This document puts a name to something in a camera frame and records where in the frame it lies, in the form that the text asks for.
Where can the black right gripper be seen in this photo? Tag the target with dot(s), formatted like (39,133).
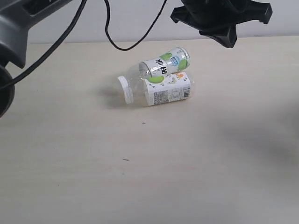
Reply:
(217,19)

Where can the lime label clear bottle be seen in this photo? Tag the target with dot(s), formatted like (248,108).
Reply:
(173,61)

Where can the wide white-cap balloon label bottle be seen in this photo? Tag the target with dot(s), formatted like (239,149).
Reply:
(139,91)

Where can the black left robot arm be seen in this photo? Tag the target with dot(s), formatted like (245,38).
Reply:
(17,17)

